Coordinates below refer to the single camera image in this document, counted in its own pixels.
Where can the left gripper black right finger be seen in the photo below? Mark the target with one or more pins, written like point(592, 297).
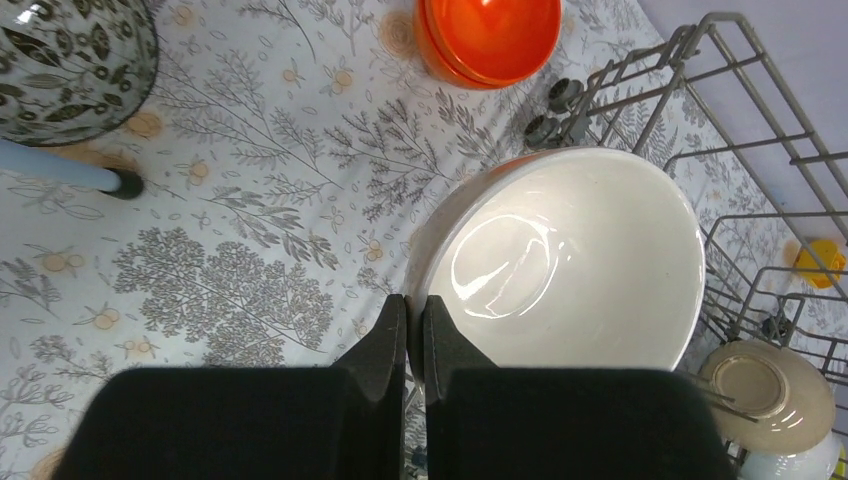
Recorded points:
point(490, 422)

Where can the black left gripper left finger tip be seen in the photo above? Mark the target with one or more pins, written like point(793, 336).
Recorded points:
point(341, 421)

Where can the beige bowl with leaf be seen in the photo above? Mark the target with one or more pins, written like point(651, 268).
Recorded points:
point(575, 257)

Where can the plain beige bowl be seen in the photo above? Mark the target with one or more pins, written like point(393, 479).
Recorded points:
point(768, 399)

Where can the orange bowl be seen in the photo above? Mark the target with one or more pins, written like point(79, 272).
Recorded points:
point(434, 61)
point(495, 42)

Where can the yellow clip on rack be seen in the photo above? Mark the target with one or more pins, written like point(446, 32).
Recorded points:
point(821, 263)

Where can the floral tablecloth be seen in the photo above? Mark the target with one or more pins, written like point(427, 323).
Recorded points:
point(289, 152)

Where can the white bowl back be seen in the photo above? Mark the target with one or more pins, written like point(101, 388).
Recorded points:
point(817, 463)

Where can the light blue tripod stand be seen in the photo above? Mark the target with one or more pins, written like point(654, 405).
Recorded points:
point(118, 183)

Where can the speckled stone coaster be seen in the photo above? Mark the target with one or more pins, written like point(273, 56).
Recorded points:
point(73, 70)

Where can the grey wire dish rack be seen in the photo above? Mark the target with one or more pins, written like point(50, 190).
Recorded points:
point(706, 103)

